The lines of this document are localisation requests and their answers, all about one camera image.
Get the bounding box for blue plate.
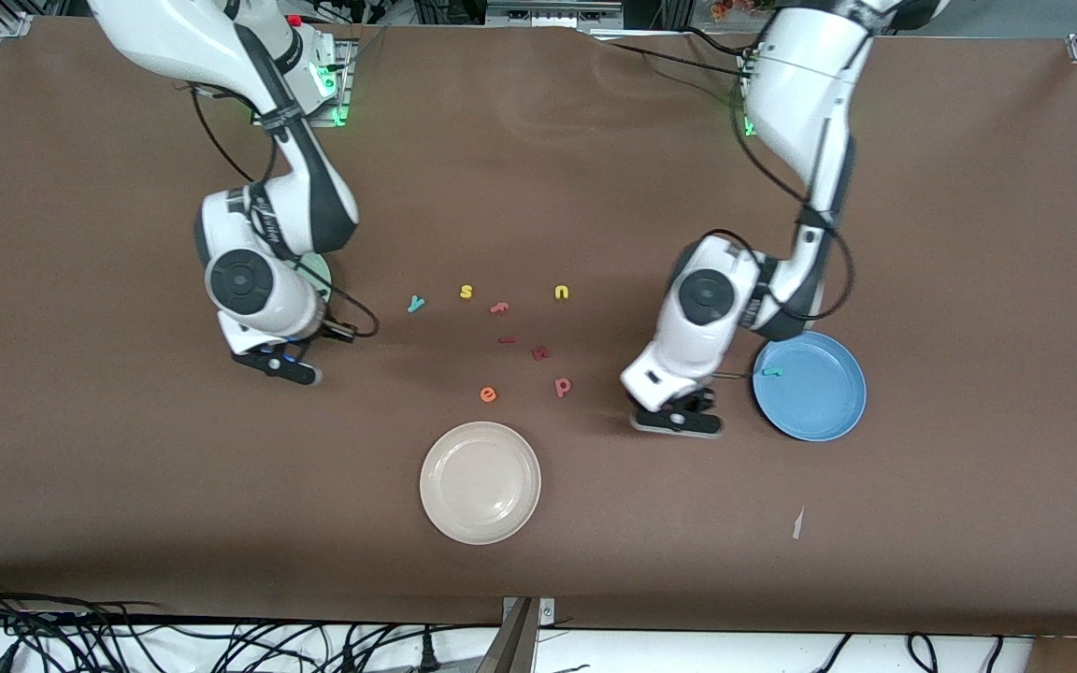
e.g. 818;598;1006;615
752;330;869;442

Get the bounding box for light green plate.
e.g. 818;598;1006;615
298;252;335;305

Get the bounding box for thin black table cable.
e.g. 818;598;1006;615
590;33;751;85

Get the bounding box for tangled black floor cables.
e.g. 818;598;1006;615
0;575;502;673

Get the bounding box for small metal table bracket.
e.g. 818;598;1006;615
501;596;556;627

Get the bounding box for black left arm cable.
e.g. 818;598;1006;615
702;37;857;323

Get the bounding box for orange decorative objects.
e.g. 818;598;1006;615
711;0;784;21

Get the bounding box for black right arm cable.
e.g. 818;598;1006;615
188;84;381;339

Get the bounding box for brown table cover sheet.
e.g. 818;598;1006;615
0;14;1077;638

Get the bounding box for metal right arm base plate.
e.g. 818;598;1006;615
300;37;353;128

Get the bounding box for grey metal box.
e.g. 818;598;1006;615
485;0;625;29

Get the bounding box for beige plate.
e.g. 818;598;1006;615
419;421;542;546

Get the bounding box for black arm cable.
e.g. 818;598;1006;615
702;37;857;323
188;84;381;339

